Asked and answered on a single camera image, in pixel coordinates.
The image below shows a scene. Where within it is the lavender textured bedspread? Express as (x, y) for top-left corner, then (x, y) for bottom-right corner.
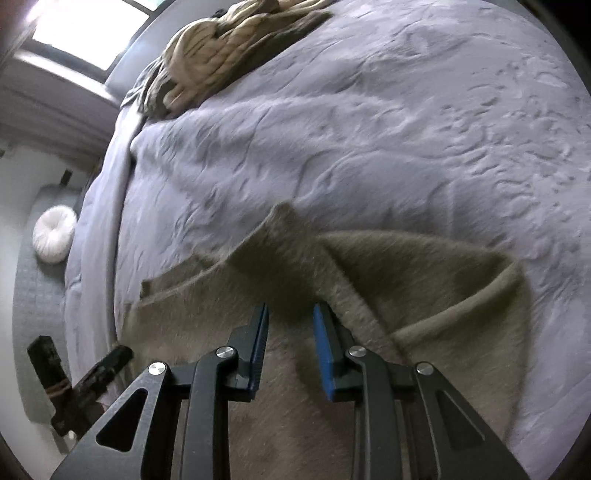
(65, 0), (591, 480)

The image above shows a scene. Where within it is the olive knit sweater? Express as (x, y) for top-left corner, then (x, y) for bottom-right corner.
(113, 202), (532, 480)

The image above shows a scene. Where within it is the white round cushion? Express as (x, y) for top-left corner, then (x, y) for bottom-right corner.
(32, 206), (77, 265)

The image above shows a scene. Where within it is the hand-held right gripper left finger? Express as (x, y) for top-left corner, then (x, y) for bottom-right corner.
(51, 303), (270, 480)

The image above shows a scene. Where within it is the smooth lavender duvet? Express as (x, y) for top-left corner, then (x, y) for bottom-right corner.
(62, 106), (148, 370)

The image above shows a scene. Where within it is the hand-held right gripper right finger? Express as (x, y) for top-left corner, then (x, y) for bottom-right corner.
(313, 302), (532, 480)

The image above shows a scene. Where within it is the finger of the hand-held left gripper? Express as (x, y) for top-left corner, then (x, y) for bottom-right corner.
(27, 336), (64, 396)
(75, 346), (134, 403)

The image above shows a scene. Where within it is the cream striped garment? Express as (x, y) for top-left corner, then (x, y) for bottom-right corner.
(164, 0), (334, 116)

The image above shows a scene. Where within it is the bright window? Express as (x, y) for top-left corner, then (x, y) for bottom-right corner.
(31, 0), (160, 72)

